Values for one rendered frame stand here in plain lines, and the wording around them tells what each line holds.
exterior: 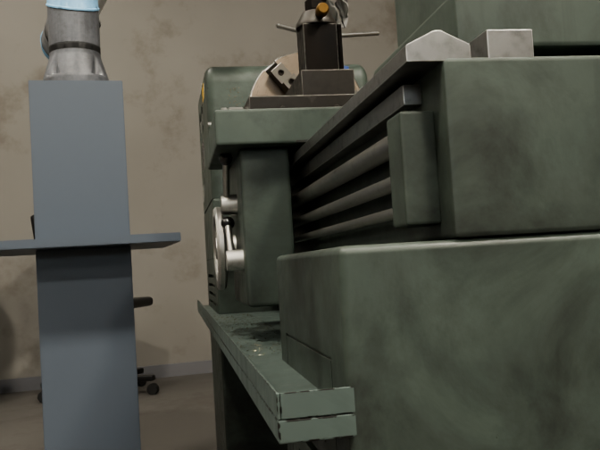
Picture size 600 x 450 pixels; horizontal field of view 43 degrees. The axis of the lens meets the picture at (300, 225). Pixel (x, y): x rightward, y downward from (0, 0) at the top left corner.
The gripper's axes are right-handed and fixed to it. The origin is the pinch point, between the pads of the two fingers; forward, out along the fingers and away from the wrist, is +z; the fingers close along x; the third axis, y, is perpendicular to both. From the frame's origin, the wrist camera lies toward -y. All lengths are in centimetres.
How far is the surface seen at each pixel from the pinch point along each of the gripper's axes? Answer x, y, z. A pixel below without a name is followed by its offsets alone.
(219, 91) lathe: -40.9, -1.3, 5.7
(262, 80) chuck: -31.1, 14.2, 10.1
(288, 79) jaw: -25.8, 20.2, 13.1
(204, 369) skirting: -77, -284, 114
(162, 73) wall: -30, -284, -75
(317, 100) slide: -37, 79, 29
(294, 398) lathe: -67, 149, 62
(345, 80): -30, 78, 28
